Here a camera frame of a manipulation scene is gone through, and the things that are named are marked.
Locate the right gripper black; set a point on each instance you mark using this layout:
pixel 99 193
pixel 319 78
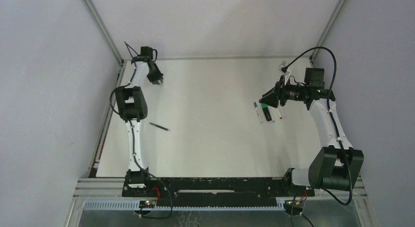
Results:
pixel 278 95

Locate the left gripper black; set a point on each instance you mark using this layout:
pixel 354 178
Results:
pixel 155 76

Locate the white pen blue end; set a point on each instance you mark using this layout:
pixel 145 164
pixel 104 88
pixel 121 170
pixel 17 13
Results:
pixel 258 113

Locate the white pen red end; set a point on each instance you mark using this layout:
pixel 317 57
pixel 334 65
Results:
pixel 279 113

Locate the white pen teal end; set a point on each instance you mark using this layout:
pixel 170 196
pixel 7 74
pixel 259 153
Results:
pixel 272 115

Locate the blue black pen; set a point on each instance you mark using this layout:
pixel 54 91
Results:
pixel 159 126

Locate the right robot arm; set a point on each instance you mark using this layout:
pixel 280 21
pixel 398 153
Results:
pixel 338 164

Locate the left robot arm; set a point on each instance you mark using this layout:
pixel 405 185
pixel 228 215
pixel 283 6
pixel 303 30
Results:
pixel 133 110

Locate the small circuit board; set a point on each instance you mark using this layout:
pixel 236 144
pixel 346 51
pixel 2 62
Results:
pixel 147 204

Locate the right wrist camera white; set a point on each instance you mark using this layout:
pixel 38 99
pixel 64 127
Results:
pixel 286 72

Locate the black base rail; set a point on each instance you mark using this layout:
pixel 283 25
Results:
pixel 214 192

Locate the aluminium frame rails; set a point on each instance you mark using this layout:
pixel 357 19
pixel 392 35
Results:
pixel 99 202

